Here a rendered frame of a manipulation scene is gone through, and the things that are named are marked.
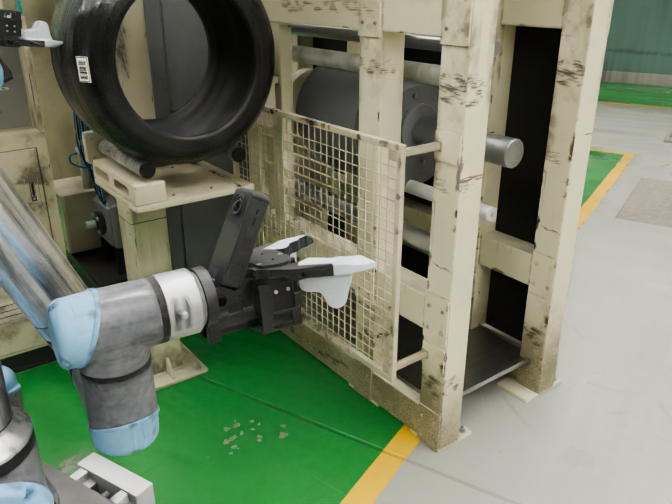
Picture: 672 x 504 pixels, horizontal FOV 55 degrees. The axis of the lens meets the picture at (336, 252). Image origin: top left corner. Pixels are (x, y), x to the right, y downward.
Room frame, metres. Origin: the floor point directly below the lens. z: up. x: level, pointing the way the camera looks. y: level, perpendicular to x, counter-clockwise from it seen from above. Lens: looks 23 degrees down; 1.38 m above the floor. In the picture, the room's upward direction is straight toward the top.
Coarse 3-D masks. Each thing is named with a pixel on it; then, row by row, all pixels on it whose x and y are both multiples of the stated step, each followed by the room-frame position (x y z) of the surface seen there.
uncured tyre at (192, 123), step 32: (64, 0) 1.74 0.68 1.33; (96, 0) 1.64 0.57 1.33; (128, 0) 1.66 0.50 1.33; (192, 0) 2.06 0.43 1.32; (224, 0) 2.07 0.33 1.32; (256, 0) 1.89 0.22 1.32; (64, 32) 1.67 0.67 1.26; (96, 32) 1.61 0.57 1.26; (224, 32) 2.11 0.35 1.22; (256, 32) 1.87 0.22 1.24; (64, 64) 1.67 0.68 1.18; (96, 64) 1.61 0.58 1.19; (224, 64) 2.11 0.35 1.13; (256, 64) 1.87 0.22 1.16; (64, 96) 1.76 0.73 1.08; (96, 96) 1.61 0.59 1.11; (224, 96) 2.08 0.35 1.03; (256, 96) 1.86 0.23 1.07; (96, 128) 1.68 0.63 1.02; (128, 128) 1.64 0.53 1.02; (160, 128) 1.97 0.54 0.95; (192, 128) 2.01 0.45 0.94; (224, 128) 1.79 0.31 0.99; (160, 160) 1.72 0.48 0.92; (192, 160) 1.77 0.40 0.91
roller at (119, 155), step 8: (104, 144) 1.92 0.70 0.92; (112, 144) 1.89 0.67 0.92; (104, 152) 1.91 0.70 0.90; (112, 152) 1.85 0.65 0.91; (120, 152) 1.81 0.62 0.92; (120, 160) 1.79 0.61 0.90; (128, 160) 1.75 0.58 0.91; (136, 160) 1.72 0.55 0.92; (144, 160) 1.71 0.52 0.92; (128, 168) 1.76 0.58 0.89; (136, 168) 1.69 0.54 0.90; (144, 168) 1.68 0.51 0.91; (152, 168) 1.69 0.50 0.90; (144, 176) 1.68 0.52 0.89; (152, 176) 1.69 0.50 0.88
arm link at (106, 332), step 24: (96, 288) 0.61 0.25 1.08; (120, 288) 0.60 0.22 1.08; (144, 288) 0.61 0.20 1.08; (48, 312) 0.57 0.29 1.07; (72, 312) 0.56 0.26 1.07; (96, 312) 0.57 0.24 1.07; (120, 312) 0.58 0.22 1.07; (144, 312) 0.59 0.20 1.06; (72, 336) 0.55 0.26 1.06; (96, 336) 0.55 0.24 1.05; (120, 336) 0.57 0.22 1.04; (144, 336) 0.58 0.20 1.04; (168, 336) 0.60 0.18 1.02; (72, 360) 0.54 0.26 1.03; (96, 360) 0.56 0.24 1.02; (120, 360) 0.57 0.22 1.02; (144, 360) 0.59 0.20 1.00
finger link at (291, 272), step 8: (288, 264) 0.68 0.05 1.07; (296, 264) 0.68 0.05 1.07; (312, 264) 0.67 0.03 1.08; (320, 264) 0.67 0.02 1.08; (328, 264) 0.67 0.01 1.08; (272, 272) 0.66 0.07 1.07; (280, 272) 0.66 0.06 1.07; (288, 272) 0.66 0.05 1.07; (296, 272) 0.66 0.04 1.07; (304, 272) 0.66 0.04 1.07; (312, 272) 0.66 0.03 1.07; (320, 272) 0.67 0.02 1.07; (328, 272) 0.67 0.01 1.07; (280, 280) 0.67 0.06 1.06; (288, 280) 0.66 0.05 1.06; (296, 280) 0.66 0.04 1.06
